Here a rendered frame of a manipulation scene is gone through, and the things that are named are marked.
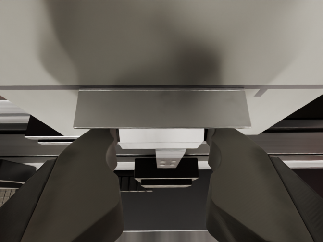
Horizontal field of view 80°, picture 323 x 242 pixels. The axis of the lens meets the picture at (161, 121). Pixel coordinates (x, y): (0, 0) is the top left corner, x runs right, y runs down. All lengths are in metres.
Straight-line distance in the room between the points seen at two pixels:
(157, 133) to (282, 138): 0.38
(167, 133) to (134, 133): 0.03
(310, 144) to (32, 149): 0.61
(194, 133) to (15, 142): 0.43
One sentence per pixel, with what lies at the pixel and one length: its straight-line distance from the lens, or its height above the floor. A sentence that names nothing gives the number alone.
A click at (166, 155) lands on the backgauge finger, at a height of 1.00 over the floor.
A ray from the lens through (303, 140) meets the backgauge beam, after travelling 0.54.
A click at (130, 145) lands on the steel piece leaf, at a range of 0.21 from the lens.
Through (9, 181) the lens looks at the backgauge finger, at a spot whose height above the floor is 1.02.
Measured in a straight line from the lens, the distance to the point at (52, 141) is 0.23.
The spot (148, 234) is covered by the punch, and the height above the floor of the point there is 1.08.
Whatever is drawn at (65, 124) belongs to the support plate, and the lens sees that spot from 0.17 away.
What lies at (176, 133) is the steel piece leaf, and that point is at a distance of 0.17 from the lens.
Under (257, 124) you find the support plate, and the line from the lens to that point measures 0.17.
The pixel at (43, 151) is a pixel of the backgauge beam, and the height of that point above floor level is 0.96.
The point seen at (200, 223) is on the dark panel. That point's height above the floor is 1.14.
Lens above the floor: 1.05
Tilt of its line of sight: 21 degrees down
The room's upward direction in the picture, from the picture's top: 179 degrees clockwise
